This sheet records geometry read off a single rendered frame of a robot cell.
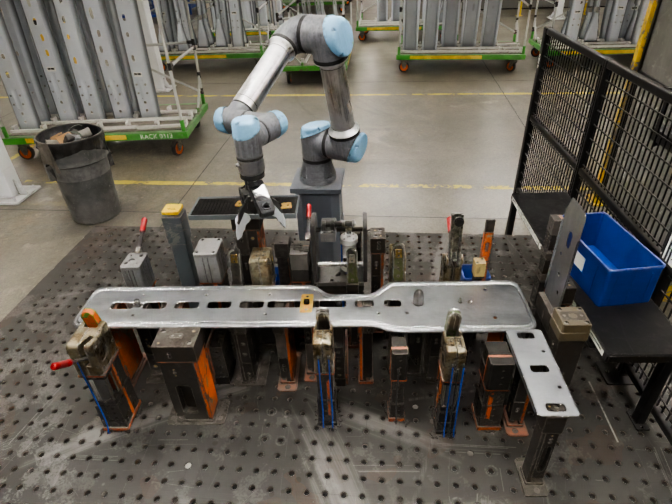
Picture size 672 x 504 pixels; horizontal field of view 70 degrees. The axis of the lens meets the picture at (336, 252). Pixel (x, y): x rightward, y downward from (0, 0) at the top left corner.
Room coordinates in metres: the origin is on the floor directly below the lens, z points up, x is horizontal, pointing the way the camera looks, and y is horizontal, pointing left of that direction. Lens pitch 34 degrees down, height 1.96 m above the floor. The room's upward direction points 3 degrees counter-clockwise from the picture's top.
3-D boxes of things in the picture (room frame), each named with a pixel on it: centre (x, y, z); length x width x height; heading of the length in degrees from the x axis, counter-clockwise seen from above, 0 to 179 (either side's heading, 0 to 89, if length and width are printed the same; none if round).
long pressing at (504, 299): (1.13, 0.12, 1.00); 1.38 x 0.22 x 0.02; 87
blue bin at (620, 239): (1.19, -0.81, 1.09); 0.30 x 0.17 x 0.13; 4
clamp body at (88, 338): (0.98, 0.69, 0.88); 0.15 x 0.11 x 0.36; 177
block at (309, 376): (1.15, 0.10, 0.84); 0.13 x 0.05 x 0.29; 177
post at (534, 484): (0.73, -0.50, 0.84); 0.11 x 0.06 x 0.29; 177
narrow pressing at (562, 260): (1.09, -0.63, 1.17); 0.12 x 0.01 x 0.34; 177
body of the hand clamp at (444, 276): (1.28, -0.38, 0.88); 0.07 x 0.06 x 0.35; 177
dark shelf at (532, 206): (1.29, -0.81, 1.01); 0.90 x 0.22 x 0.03; 177
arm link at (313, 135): (1.81, 0.05, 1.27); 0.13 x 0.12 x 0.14; 59
